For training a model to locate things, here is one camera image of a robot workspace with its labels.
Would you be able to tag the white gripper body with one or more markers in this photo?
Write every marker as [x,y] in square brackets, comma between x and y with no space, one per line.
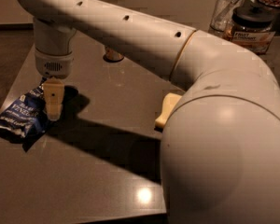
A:
[53,63]

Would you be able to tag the yellow sponge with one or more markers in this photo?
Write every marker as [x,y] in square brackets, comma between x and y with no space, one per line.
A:
[168,104]

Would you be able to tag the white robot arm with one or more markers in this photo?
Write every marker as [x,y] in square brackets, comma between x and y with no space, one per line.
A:
[220,147]

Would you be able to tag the glass jar with black lid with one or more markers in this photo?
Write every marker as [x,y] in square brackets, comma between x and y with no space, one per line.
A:
[251,28]

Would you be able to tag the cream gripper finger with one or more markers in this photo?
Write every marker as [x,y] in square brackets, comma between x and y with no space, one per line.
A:
[53,90]

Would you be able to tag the gold soda can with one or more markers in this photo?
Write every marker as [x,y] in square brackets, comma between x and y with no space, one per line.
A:
[112,56]

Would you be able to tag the blue chip bag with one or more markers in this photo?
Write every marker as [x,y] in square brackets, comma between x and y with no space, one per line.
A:
[26,116]

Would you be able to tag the clear glass cup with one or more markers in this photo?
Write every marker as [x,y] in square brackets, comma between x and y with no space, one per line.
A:
[222,13]

